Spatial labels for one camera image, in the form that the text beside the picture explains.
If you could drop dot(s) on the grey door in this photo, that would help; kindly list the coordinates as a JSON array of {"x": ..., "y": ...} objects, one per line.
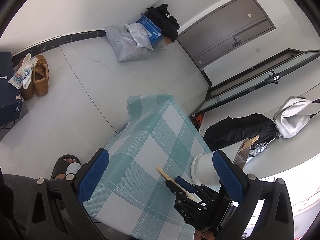
[{"x": 223, "y": 30}]

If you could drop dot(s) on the brown shoe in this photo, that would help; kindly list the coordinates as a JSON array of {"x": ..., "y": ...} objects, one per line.
[
  {"x": 41, "y": 76},
  {"x": 26, "y": 89}
]

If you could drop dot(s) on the wooden chopstick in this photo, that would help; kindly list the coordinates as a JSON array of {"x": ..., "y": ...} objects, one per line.
[
  {"x": 249, "y": 143},
  {"x": 166, "y": 177}
]

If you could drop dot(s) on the black clothing pile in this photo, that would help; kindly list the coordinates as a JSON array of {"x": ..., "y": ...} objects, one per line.
[{"x": 163, "y": 19}]

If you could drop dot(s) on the right hand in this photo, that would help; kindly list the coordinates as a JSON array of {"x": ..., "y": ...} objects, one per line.
[{"x": 199, "y": 235}]

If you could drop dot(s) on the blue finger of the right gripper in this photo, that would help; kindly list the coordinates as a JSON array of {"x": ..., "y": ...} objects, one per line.
[{"x": 185, "y": 185}]

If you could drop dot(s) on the white parcel bag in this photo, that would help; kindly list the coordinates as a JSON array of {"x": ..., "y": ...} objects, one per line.
[{"x": 140, "y": 35}]

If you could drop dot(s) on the blue cardboard box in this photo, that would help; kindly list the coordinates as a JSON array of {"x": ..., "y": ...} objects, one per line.
[{"x": 154, "y": 32}]

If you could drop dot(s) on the white printed plastic bag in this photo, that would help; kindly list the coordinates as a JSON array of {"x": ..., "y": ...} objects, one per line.
[{"x": 27, "y": 62}]

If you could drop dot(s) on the black slipper with foot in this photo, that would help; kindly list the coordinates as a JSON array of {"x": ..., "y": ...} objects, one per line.
[{"x": 66, "y": 164}]

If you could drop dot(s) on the navy Jordan shoe box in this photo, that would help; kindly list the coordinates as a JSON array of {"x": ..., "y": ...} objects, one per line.
[{"x": 13, "y": 107}]

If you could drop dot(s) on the grey parcel bag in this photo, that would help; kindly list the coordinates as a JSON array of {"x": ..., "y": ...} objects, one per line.
[{"x": 125, "y": 47}]

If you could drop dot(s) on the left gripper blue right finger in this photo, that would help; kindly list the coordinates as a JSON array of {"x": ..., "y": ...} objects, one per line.
[{"x": 231, "y": 176}]

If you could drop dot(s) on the silver folded umbrella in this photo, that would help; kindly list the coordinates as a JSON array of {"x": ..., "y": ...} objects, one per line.
[{"x": 262, "y": 146}]

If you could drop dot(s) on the white utensil holder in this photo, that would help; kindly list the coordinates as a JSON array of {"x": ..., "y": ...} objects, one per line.
[{"x": 203, "y": 167}]

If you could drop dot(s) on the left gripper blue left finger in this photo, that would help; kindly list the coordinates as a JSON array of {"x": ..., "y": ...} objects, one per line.
[{"x": 89, "y": 175}]

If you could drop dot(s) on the black jacket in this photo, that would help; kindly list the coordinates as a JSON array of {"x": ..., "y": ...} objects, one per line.
[{"x": 232, "y": 130}]

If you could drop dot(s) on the white hanging bag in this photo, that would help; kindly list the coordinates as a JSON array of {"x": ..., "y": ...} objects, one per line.
[{"x": 288, "y": 122}]

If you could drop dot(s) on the black framed glass door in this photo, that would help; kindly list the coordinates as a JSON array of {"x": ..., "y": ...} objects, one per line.
[{"x": 266, "y": 72}]

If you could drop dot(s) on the teal checked tablecloth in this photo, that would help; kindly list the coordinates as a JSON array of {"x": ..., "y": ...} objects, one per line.
[{"x": 131, "y": 196}]

